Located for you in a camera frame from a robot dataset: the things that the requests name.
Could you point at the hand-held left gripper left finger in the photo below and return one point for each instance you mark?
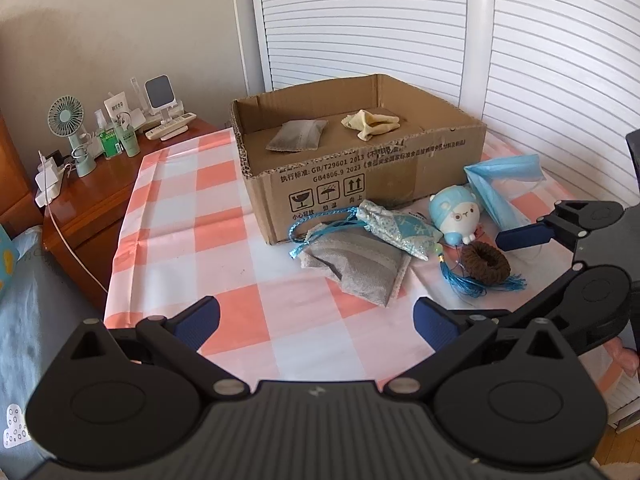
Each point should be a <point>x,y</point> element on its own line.
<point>200,322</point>

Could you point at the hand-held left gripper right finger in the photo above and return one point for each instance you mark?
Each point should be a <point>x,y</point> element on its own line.
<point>435,327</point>

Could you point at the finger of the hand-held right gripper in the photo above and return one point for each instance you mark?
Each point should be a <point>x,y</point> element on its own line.
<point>542,302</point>
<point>525,237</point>

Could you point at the brown hair scrunchie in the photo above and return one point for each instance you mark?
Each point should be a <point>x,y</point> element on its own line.
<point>472,255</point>

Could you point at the blue face mask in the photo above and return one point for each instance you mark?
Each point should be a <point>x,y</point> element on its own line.
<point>492,185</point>

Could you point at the blue plush toy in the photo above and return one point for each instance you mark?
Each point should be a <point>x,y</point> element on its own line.
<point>457,215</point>

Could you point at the large grey sachet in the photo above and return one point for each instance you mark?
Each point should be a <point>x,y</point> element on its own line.
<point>360,265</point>

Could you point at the blue patterned sachet with tassel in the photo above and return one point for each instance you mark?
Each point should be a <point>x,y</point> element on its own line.
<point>400,227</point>

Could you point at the cardboard box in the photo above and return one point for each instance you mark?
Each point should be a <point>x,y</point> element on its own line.
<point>400,170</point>

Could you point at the person's right hand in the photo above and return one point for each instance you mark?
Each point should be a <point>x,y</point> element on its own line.
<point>626,357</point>

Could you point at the orange checkered tablecloth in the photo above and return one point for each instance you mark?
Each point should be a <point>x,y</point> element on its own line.
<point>240,285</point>

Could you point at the grey-blue bedding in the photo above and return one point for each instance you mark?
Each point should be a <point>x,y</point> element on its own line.
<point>40,320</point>

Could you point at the wooden nightstand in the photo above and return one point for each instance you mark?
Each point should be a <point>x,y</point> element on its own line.
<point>100,195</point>

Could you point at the yellow cloth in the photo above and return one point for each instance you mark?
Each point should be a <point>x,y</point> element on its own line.
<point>370,122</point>

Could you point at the white remote control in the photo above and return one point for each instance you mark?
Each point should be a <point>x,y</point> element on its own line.
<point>172,126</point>

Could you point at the green bottle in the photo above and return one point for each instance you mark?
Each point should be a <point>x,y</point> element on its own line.
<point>111,142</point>

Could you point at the teal printed pillow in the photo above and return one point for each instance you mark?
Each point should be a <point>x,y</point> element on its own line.
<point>6,260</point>

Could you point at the white curved pole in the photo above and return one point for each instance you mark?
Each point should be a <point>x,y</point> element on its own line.
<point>475,35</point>

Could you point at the white power strip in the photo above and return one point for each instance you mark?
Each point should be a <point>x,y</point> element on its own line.
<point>47,180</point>

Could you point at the small grey sachet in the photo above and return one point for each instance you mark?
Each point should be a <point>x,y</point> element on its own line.
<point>295,136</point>

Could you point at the white tube with green cap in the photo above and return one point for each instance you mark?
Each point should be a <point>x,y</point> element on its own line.
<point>125,125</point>

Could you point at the wooden headboard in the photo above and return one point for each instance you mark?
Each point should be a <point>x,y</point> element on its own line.
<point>15,185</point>

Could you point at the white phone stand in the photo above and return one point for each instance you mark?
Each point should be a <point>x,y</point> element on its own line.
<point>160,92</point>

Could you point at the green desk fan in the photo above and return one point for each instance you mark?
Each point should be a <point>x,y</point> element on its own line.
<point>65,117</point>

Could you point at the white louvered closet doors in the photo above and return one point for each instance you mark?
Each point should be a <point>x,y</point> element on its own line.
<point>360,20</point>

